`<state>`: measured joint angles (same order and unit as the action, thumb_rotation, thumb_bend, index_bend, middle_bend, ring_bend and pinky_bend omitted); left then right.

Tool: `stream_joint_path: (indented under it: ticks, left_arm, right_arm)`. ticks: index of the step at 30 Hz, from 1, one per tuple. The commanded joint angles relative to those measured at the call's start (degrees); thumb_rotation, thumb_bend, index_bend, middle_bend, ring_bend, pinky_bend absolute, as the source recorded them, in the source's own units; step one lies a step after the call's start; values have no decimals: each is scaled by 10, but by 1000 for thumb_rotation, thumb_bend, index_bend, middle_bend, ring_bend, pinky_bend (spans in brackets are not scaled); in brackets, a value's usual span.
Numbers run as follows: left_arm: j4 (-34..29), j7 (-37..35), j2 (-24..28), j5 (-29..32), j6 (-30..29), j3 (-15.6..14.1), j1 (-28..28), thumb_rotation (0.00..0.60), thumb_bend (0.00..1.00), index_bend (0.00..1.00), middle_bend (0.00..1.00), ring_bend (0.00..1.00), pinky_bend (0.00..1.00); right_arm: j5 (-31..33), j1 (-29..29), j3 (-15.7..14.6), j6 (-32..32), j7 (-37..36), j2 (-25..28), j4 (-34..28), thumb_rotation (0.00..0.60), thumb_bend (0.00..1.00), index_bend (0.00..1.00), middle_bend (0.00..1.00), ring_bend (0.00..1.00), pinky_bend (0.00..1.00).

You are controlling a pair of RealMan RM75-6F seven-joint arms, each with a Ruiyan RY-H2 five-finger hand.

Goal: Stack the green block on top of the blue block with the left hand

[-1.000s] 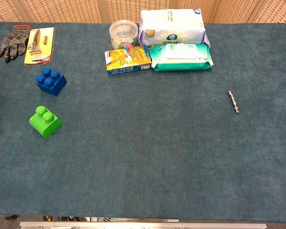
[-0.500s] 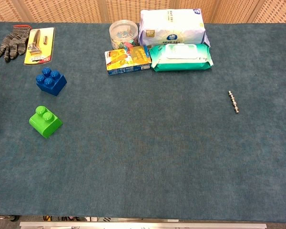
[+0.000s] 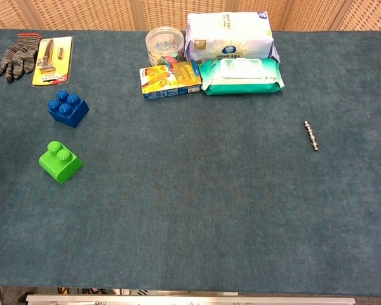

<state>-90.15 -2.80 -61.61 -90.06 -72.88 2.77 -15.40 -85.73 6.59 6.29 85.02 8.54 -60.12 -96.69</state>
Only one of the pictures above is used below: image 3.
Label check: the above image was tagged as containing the clear round jar of clips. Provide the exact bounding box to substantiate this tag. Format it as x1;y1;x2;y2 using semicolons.
145;26;185;67

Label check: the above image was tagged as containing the small metal beaded rod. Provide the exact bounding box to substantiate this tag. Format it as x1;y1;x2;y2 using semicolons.
303;120;320;152

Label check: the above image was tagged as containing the aluminium profile rail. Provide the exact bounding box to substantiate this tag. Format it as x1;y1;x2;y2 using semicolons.
25;294;356;305

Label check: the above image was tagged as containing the grey striped work glove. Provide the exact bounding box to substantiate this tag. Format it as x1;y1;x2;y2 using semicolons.
0;33;42;84

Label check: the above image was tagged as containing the green two-stud toy block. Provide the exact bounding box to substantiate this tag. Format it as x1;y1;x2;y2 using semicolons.
38;140;84;186

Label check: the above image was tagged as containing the green wet wipes pack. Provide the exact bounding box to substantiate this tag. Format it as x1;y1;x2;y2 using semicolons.
198;58;286;96

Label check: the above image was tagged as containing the woven rattan folding screen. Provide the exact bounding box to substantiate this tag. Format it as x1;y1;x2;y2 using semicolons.
0;0;381;32

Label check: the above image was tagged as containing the blue four-stud toy block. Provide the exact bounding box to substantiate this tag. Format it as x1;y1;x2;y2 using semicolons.
47;89;90;128

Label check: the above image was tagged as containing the yellow razor blister pack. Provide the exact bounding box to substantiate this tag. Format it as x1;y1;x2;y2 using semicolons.
31;36;74;88

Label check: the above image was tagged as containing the white tissue pack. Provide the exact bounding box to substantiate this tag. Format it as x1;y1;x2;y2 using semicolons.
184;11;282;63

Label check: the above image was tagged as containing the blue felt table cloth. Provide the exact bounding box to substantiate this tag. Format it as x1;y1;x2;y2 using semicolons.
0;28;381;298

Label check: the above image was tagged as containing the yellow and blue carton box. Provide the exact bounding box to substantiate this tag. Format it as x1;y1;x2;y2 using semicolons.
138;60;203;102

